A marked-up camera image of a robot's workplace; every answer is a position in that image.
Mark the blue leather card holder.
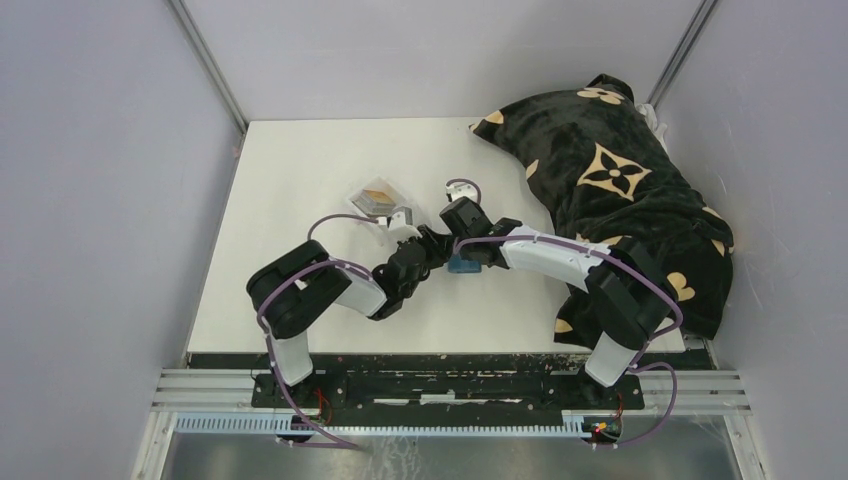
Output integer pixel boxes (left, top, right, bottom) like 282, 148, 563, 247
447, 256, 482, 274

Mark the clear plastic tray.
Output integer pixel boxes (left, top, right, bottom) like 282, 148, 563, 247
346, 177, 416, 240

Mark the black blanket with beige flowers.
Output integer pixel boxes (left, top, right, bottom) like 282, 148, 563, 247
471, 74, 735, 339

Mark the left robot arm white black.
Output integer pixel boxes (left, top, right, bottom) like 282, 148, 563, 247
246, 225, 455, 407

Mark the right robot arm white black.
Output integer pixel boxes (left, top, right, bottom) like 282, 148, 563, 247
440, 198, 683, 408

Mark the stack of cards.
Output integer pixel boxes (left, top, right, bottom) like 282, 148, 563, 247
351, 189, 397, 217

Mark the white crumpled cloth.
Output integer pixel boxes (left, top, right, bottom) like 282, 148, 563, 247
634, 103, 668, 149

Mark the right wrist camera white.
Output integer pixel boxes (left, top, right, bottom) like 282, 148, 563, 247
446, 183, 480, 202

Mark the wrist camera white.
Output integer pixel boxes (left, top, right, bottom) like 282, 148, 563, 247
446, 183, 480, 202
378, 206, 421, 242

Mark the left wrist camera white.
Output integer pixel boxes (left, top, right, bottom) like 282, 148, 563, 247
378, 206, 421, 242

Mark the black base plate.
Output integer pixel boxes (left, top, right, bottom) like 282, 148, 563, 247
251, 353, 645, 427

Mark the white slotted cable duct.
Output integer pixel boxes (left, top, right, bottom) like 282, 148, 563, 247
173, 412, 597, 440

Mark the aluminium rail frame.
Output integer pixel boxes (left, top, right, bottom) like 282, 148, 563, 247
131, 354, 764, 479

